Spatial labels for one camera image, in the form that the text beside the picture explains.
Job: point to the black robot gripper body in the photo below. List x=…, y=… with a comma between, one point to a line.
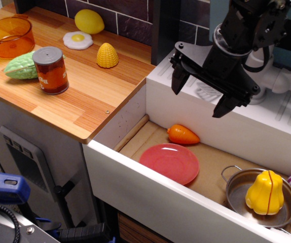
x=218, y=66

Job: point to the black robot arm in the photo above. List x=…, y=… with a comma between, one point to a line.
x=248, y=26

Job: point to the grey toy oven door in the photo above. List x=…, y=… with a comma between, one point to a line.
x=47, y=198

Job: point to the grey toy spatula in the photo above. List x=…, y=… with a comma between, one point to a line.
x=206, y=92

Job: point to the white toy sink basin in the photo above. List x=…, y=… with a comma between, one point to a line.
x=257, y=136

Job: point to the green toy bitter gourd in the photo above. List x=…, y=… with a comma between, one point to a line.
x=22, y=67

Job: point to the grey toy faucet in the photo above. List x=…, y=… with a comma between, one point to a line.
x=275, y=79

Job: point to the pink plastic plate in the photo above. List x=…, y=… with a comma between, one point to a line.
x=172, y=161

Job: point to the yellow toy lemon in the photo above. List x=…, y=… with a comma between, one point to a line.
x=89, y=21

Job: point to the brown toy can grey lid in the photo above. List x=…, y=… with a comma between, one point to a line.
x=51, y=70

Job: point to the toy fried egg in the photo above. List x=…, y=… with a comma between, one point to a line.
x=77, y=40

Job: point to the steel pot with handles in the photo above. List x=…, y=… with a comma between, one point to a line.
x=236, y=189

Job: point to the orange transparent plastic pot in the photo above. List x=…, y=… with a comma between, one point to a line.
x=16, y=36

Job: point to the yellow toy bell pepper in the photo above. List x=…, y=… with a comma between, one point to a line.
x=265, y=196

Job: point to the yellow toy corn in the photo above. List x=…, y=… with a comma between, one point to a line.
x=107, y=56

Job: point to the orange toy carrot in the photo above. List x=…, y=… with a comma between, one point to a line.
x=182, y=135

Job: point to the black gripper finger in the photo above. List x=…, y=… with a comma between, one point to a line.
x=225, y=105
x=179, y=78

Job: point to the blue plastic clamp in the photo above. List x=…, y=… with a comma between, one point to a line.
x=14, y=190

